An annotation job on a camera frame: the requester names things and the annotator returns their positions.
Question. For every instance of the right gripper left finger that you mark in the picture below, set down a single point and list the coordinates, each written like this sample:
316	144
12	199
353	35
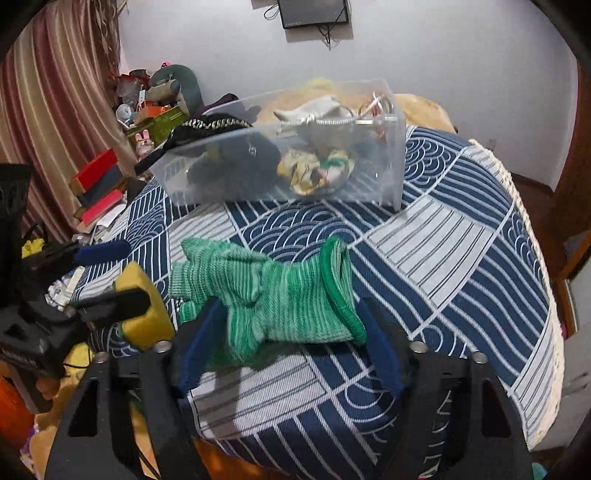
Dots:
96	438

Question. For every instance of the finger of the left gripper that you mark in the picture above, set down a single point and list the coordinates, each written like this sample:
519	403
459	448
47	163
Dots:
102	253
113	306

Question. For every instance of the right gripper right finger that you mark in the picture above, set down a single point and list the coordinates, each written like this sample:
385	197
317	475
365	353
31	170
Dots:
483	438

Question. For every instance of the yellow sponge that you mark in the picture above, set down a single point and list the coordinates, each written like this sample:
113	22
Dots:
147	320

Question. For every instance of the green knitted glove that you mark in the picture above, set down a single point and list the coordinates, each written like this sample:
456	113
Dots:
267	302

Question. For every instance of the black bag with silver chain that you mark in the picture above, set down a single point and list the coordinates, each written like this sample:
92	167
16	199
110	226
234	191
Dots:
215	157

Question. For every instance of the floral fabric scrunchie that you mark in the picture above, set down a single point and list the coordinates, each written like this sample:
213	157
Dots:
307	174

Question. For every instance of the white cloth pouch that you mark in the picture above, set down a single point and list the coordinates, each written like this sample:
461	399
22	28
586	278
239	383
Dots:
322	123

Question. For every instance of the red book stack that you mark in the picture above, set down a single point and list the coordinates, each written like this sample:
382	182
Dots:
95	181

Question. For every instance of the pink rabbit toy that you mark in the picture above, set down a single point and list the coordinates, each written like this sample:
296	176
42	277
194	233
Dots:
144	145

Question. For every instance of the striped red beige curtain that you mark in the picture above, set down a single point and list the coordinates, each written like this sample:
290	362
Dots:
58	92

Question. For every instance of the green cardboard box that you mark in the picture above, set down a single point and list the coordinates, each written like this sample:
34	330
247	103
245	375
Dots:
159	127

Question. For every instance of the grey green plush toy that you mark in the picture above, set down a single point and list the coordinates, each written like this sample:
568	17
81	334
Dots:
176	83

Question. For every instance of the dark purple clothing pile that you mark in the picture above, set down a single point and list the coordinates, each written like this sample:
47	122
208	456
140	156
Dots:
225	99

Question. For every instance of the brown wooden wardrobe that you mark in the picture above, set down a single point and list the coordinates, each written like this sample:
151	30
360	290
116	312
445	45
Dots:
568	221

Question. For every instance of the clear plastic storage box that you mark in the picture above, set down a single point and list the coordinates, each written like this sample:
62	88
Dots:
377	143

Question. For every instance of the yellow fuzzy pillow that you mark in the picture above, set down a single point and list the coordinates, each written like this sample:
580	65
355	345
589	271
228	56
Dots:
319	84

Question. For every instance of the beige colourful fleece blanket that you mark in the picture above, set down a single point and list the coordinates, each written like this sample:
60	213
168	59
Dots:
418	110

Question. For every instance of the small black wall monitor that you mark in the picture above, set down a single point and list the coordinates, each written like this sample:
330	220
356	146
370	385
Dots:
304	13

